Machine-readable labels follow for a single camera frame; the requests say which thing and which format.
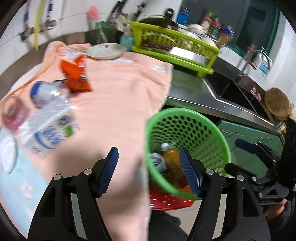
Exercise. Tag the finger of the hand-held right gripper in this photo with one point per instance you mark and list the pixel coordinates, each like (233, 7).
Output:
(240, 172)
(247, 146)

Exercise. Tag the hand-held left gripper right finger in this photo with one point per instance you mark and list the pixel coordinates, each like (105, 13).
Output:
(189, 172)

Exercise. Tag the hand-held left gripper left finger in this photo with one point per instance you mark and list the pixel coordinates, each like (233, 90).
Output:
(107, 171)

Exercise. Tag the plastic bottle with red label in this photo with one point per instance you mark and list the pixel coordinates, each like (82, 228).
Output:
(172, 162)

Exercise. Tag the white paper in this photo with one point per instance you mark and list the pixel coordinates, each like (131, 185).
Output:
(157, 160)

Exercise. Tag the green plastic basket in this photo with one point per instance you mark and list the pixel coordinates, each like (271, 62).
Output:
(185, 125)

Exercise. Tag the white milk carton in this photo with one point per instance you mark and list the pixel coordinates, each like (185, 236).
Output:
(48, 134)

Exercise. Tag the white plastic lid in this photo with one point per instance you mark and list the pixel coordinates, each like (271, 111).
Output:
(8, 153)

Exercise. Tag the blue drink can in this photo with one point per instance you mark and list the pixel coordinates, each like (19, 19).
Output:
(42, 92)

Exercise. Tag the orange snack packet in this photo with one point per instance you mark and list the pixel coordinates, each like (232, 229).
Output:
(74, 71)

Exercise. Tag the pink printed plastic cup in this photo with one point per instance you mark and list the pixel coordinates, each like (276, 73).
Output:
(11, 115)

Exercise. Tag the person's right forearm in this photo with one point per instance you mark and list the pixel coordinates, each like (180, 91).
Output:
(276, 212)

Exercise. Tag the red plastic stool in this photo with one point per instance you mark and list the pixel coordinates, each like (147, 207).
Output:
(166, 200)

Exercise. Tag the round wooden board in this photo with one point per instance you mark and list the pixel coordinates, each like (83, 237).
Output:
(277, 103)

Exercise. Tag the steel sink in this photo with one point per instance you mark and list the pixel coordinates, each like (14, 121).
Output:
(231, 92)

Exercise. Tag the peach printed towel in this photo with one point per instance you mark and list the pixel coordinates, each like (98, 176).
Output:
(120, 92)

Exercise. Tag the dish soap bottle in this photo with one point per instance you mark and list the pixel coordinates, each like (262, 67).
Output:
(263, 66)

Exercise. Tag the metal faucet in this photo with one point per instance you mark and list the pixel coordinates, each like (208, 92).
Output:
(254, 52)

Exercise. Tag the white bowl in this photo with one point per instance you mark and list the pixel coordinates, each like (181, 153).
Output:
(196, 29)
(209, 41)

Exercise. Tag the bundle of chopsticks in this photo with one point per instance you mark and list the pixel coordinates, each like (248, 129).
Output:
(224, 36)

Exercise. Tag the white plate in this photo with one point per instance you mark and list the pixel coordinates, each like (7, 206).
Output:
(106, 52)

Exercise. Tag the teal soap bottle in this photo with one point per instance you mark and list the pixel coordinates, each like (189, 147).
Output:
(127, 41)

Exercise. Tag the green glass jar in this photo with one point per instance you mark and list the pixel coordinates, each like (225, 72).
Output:
(104, 32)

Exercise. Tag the blue lidded jar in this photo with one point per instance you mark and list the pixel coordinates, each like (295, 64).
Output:
(183, 15)

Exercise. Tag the green dish rack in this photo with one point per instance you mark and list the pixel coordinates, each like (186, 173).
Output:
(148, 29)

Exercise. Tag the pan lid with black knob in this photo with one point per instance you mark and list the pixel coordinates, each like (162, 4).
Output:
(159, 19)

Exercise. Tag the metal water valve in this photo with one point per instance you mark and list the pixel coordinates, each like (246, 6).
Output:
(46, 24)

